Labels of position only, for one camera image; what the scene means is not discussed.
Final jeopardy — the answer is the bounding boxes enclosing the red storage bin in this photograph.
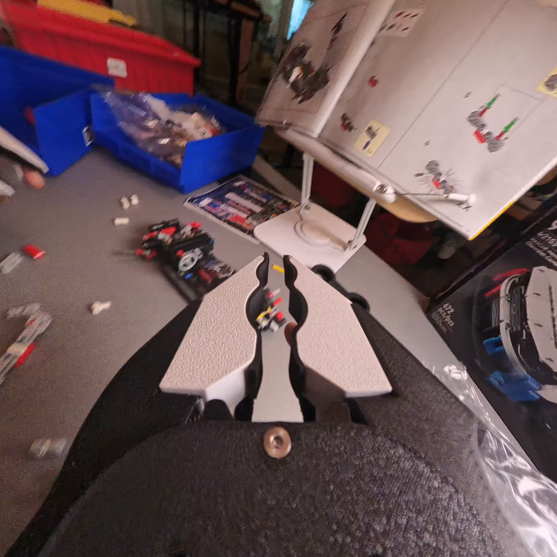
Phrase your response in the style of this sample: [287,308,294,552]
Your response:
[0,0,201,94]

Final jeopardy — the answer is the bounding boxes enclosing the crumpled plastic bag with parts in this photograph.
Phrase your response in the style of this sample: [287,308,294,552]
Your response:
[104,91,225,168]

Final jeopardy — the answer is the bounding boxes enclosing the lego car chassis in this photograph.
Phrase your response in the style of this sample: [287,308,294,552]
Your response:
[114,219,288,333]

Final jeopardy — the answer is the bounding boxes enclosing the colourful sticker sheet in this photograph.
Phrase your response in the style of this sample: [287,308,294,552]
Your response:
[185,175,301,244]

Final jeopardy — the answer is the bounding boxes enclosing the lego set box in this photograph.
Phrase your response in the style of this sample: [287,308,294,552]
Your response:
[426,218,557,479]

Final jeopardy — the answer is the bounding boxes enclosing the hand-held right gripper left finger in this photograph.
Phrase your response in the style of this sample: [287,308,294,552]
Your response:
[159,254,270,416]

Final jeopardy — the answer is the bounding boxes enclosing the blue storage bin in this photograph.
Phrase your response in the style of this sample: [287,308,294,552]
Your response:
[91,91,266,194]
[0,46,116,177]

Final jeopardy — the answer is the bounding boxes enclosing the light grey lego piece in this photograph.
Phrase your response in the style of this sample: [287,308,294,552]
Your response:
[28,437,69,458]

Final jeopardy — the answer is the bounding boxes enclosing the empty clear plastic bag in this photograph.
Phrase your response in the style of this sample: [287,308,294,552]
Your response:
[435,363,557,557]

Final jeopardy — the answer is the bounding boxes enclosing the yellow storage bin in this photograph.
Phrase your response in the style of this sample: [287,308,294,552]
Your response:
[37,0,138,27]

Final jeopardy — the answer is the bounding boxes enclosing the red container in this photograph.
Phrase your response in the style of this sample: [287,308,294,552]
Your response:
[366,212,438,267]

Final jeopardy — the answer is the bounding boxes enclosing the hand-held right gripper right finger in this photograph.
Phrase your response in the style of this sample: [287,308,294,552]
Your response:
[284,255,393,420]

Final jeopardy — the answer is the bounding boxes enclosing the grey lego liftarm assembly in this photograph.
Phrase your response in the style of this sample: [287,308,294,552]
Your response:
[0,312,53,386]

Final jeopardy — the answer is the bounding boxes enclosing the white rounded flat base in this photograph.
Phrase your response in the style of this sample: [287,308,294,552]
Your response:
[254,152,377,272]

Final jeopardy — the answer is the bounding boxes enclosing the open lego instruction booklet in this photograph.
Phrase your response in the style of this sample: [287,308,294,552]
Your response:
[256,0,557,240]

